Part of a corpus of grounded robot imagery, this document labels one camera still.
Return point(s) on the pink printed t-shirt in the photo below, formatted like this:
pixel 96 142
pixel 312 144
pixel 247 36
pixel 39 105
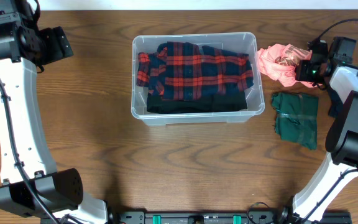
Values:
pixel 279 62

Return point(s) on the red navy plaid shirt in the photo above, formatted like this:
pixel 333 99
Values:
pixel 183 71

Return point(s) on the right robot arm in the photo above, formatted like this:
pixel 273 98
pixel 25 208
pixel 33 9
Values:
pixel 339 167

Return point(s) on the dark green garment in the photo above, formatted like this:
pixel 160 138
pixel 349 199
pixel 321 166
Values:
pixel 296 118

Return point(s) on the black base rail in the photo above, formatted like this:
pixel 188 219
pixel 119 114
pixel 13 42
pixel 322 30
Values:
pixel 256 216

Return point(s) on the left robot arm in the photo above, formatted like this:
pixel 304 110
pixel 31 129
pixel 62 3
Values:
pixel 31 184

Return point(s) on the black garment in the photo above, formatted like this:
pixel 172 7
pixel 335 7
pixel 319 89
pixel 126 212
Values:
pixel 206 104

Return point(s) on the clear plastic storage bin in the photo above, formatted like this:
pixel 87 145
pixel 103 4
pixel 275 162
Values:
pixel 240 42

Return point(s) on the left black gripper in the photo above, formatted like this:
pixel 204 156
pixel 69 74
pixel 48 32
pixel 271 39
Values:
pixel 59 43

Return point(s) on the dark navy garment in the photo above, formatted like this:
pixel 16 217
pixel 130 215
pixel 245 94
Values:
pixel 336 101

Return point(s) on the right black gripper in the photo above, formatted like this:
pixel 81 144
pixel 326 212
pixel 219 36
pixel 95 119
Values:
pixel 302 66

